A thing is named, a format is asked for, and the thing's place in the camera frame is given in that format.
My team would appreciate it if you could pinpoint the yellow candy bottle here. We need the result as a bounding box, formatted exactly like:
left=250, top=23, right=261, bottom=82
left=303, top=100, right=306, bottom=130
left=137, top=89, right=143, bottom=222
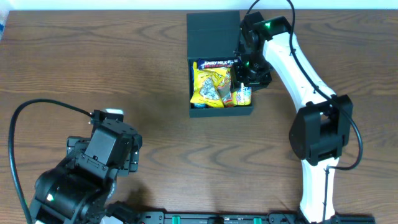
left=231, top=83, right=252, bottom=106

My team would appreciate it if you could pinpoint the green Haribo gummy bag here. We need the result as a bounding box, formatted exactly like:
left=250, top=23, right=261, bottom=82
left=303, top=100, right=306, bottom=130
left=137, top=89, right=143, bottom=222
left=217, top=73, right=234, bottom=108

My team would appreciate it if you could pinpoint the yellow snack bag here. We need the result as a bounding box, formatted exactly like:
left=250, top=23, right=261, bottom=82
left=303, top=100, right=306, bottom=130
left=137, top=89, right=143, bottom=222
left=190, top=62, right=228, bottom=108

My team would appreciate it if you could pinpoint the Dairy Milk chocolate bar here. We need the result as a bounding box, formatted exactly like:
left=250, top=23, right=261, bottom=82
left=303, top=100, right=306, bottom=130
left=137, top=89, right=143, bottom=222
left=197, top=59, right=240, bottom=70

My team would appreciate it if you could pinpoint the dark green box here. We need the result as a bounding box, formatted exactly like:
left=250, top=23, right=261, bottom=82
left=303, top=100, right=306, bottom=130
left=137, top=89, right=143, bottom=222
left=187, top=11, right=253, bottom=118

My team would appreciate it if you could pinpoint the blue Oreo cookie pack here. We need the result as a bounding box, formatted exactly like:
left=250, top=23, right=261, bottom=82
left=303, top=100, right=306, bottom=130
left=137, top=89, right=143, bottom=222
left=193, top=103, right=207, bottom=108

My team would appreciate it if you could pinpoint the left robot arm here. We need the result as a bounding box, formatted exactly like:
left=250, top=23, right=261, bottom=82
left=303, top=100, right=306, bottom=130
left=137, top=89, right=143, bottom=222
left=29, top=134, right=142, bottom=223

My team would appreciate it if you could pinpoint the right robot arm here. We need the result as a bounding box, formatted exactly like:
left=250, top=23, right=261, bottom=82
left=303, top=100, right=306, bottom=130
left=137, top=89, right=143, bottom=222
left=231, top=12, right=353, bottom=223

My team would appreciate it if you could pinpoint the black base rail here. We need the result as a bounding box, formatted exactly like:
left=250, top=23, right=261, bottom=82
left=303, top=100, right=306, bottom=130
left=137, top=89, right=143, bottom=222
left=133, top=211, right=374, bottom=224

